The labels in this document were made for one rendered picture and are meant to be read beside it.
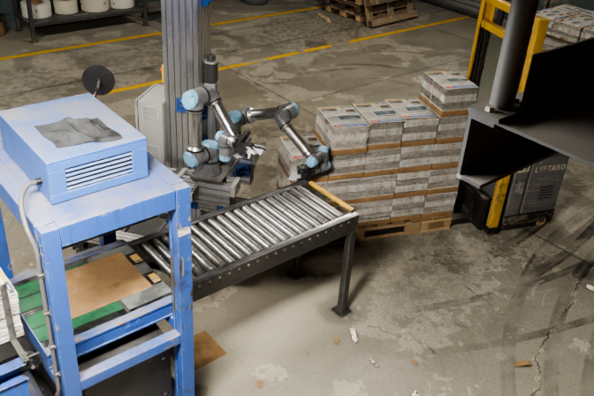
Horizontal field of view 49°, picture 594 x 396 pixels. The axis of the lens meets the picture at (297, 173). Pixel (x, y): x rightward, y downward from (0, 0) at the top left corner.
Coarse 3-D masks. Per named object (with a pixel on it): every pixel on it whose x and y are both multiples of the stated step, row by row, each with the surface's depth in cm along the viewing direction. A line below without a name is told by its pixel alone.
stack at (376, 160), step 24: (288, 144) 498; (312, 144) 500; (432, 144) 513; (288, 168) 492; (336, 168) 494; (360, 168) 501; (384, 168) 508; (312, 192) 498; (336, 192) 505; (360, 192) 513; (384, 192) 520; (408, 192) 528; (360, 216) 525; (384, 216) 532; (336, 240) 532; (360, 240) 536
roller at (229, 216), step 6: (228, 216) 414; (234, 216) 413; (234, 222) 409; (240, 222) 407; (240, 228) 404; (246, 228) 402; (246, 234) 402; (252, 234) 397; (258, 234) 397; (258, 240) 393; (264, 240) 391; (264, 246) 388
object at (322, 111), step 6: (318, 108) 503; (324, 108) 503; (330, 108) 503; (336, 108) 504; (342, 108) 505; (348, 108) 506; (318, 114) 503; (324, 114) 493; (330, 114) 494; (336, 114) 495; (318, 120) 504; (318, 126) 504; (318, 132) 505
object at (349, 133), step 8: (328, 120) 484; (336, 120) 485; (344, 120) 486; (352, 120) 486; (360, 120) 487; (328, 128) 485; (336, 128) 474; (344, 128) 476; (352, 128) 478; (360, 128) 480; (368, 128) 482; (328, 136) 485; (336, 136) 478; (344, 136) 480; (352, 136) 482; (360, 136) 484; (328, 144) 486; (336, 144) 482; (344, 144) 484; (352, 144) 486; (360, 144) 488
